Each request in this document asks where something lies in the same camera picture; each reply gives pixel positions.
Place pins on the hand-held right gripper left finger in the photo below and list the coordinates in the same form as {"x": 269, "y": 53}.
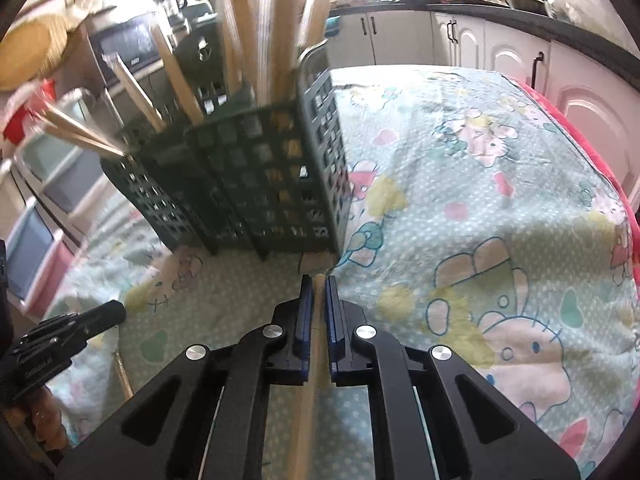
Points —
{"x": 302, "y": 330}

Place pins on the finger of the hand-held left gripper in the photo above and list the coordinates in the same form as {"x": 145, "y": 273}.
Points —
{"x": 102, "y": 317}

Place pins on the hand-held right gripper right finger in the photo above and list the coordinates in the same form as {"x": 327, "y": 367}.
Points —
{"x": 332, "y": 330}

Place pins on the chopstick pair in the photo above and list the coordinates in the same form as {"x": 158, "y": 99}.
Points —
{"x": 307, "y": 435}

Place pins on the green plastic utensil basket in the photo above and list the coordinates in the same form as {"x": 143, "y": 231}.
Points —
{"x": 270, "y": 195}

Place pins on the group of chopsticks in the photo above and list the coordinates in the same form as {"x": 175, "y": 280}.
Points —
{"x": 275, "y": 35}

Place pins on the person's left hand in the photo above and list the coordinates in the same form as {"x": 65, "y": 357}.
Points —
{"x": 45, "y": 420}

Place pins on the pastel plastic drawer cabinet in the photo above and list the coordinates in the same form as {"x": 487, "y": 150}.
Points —
{"x": 30, "y": 250}
{"x": 65, "y": 185}

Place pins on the cartoon cat printed blanket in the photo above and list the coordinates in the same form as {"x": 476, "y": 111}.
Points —
{"x": 450, "y": 185}

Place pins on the red plastic basin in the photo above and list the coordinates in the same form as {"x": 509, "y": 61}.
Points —
{"x": 15, "y": 125}

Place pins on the round bamboo sieve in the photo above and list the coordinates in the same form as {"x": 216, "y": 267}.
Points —
{"x": 30, "y": 50}

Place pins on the black microwave oven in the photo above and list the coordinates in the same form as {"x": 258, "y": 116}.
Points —
{"x": 125, "y": 40}

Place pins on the white kitchen base cabinets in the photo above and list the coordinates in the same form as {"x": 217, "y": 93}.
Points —
{"x": 400, "y": 35}

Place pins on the blue hanging plastic bowl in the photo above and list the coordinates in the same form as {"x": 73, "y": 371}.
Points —
{"x": 334, "y": 25}

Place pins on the pink fleece blanket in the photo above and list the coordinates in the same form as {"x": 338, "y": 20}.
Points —
{"x": 600, "y": 162}

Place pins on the black blender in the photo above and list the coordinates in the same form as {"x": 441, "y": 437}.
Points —
{"x": 172, "y": 0}

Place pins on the black kitchen countertop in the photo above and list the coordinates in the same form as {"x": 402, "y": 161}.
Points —
{"x": 500, "y": 12}

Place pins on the steel pan with lid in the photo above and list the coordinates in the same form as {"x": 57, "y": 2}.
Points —
{"x": 525, "y": 2}

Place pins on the large crumpled plastic bag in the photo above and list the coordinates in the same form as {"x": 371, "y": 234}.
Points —
{"x": 575, "y": 5}

